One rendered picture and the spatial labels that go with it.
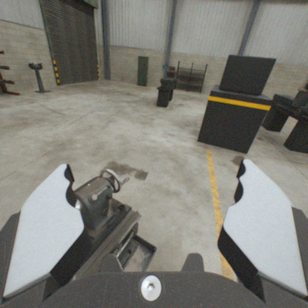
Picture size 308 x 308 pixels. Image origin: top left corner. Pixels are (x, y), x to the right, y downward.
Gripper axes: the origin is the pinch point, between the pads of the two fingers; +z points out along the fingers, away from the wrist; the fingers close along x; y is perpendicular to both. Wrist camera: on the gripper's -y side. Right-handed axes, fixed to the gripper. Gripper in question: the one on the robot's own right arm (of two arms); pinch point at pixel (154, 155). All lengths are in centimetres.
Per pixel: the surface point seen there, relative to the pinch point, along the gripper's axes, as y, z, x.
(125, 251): 98, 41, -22
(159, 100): 135, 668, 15
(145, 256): 104, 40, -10
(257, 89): 51, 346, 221
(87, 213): 47, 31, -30
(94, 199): 42, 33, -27
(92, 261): 70, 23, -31
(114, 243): 71, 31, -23
